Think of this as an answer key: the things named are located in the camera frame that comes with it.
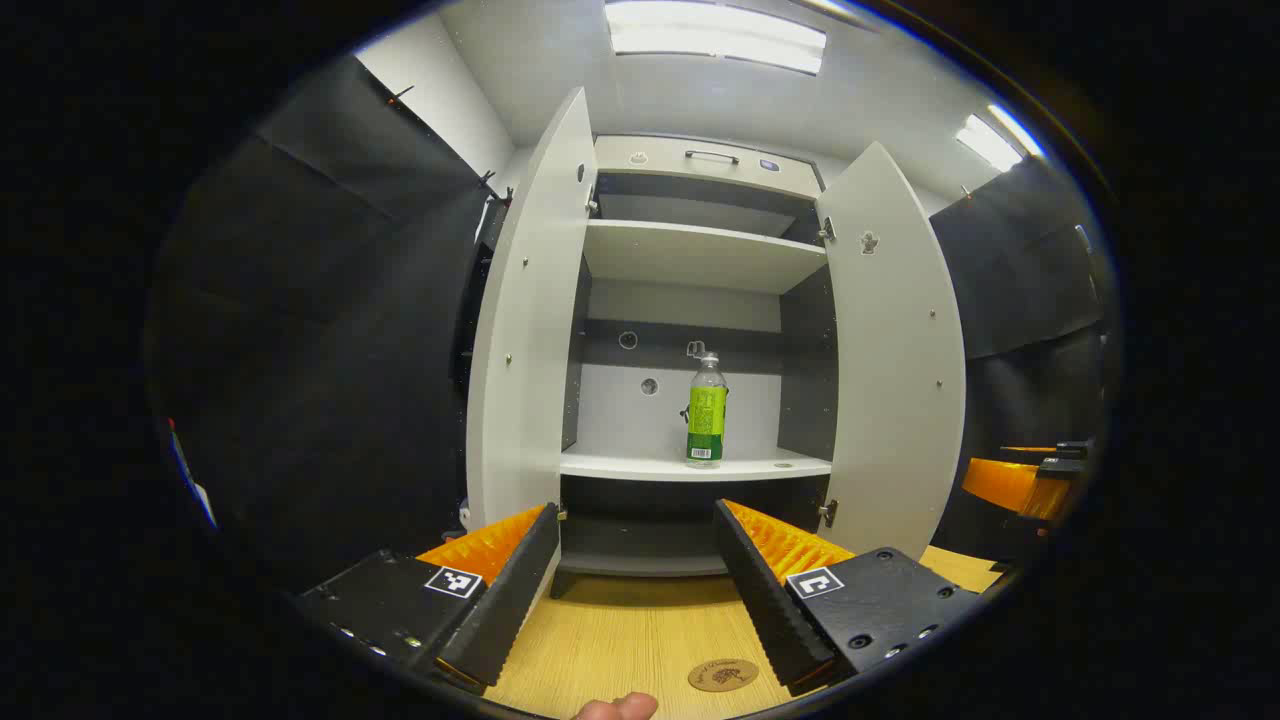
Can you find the grey cabinet door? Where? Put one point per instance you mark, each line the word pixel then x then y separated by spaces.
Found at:
pixel 890 380
pixel 530 350

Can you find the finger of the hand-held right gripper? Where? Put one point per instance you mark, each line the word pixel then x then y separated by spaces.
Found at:
pixel 1072 445
pixel 1000 485

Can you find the large ceiling light panel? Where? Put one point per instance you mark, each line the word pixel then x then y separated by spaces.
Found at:
pixel 715 35

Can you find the black backdrop cloth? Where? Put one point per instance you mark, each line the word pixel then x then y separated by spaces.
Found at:
pixel 1030 290
pixel 320 350

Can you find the green label plastic bottle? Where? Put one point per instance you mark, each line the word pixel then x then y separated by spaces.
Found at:
pixel 706 420

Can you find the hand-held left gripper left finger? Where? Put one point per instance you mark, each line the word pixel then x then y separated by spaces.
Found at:
pixel 505 600

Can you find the small ceiling light panel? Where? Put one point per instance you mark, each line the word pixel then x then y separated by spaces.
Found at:
pixel 995 140

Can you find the grey open cabinet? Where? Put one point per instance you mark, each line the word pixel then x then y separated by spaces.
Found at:
pixel 690 255

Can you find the grey cabinet drawer front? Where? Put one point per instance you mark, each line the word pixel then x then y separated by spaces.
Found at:
pixel 700 165

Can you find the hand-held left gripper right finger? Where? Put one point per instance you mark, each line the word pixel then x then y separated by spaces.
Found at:
pixel 765 590

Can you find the round brown coaster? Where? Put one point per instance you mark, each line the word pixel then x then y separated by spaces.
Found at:
pixel 723 675

